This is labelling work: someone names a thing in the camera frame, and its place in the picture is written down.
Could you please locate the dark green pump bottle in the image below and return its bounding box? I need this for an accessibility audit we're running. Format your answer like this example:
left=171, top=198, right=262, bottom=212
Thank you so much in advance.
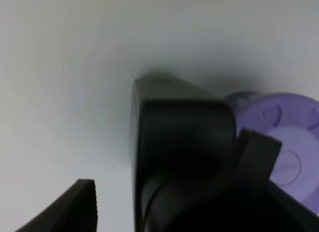
left=130, top=75, right=236, bottom=232

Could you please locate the purple lid round can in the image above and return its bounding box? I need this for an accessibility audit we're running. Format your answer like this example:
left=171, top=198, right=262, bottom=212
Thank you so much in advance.
left=224, top=91, right=319, bottom=215

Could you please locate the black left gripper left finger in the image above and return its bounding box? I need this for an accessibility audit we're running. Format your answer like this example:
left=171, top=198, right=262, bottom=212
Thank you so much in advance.
left=18, top=179, right=97, bottom=232

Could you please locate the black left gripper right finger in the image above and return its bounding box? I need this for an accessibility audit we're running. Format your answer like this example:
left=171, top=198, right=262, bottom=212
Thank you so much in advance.
left=234, top=130, right=319, bottom=232

